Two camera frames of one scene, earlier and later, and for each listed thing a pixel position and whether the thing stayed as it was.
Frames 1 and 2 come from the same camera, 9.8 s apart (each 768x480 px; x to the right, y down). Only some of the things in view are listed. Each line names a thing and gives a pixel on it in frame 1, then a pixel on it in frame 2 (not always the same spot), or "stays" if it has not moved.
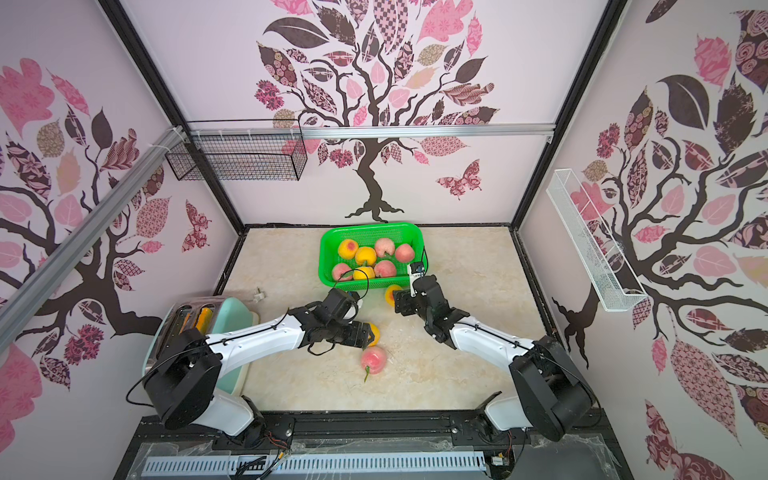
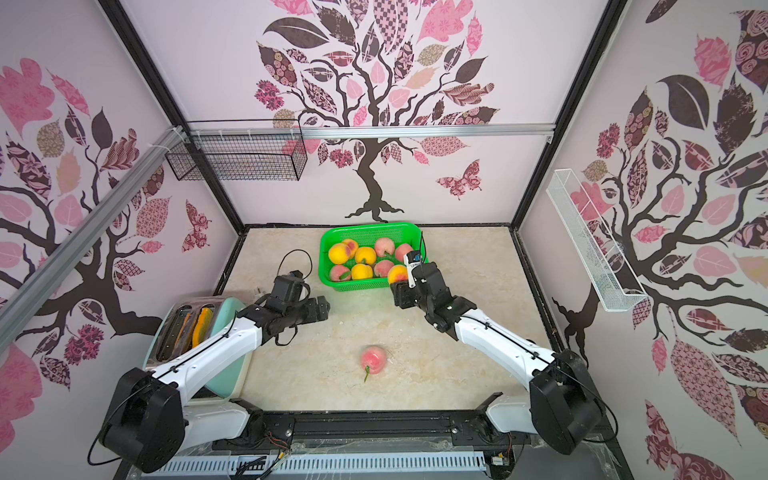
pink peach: x=339 y=269 stays
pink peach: x=384 y=269 stays
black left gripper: x=359 y=342 to x=312 y=313
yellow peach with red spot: x=348 y=248 stays
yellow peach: x=376 y=333 to x=338 y=253
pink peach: x=384 y=245 stays
